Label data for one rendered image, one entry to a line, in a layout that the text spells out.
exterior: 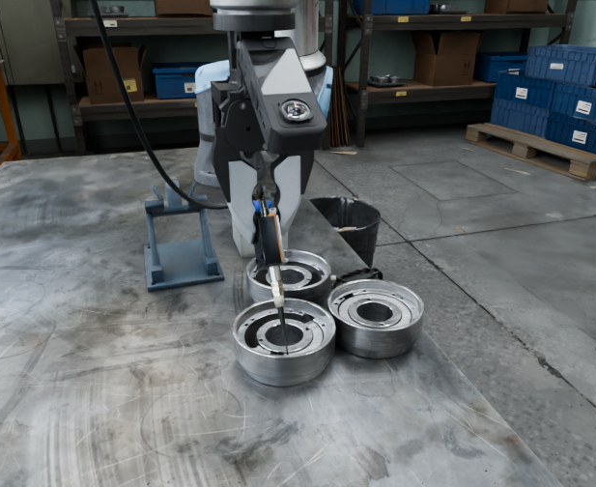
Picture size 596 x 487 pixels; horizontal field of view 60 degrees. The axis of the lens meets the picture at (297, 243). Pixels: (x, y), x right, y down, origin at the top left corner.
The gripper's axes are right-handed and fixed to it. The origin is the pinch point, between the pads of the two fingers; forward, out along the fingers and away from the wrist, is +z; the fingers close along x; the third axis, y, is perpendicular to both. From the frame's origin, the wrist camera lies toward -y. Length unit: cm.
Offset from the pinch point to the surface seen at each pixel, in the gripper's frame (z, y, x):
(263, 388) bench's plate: 13.1, -7.4, 2.5
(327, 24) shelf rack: 0, 342, -132
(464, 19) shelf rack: -2, 341, -246
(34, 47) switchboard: 13, 380, 74
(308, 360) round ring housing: 9.9, -8.5, -1.7
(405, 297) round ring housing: 10.2, -0.5, -16.1
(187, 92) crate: 45, 353, -27
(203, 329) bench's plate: 13.1, 4.4, 6.7
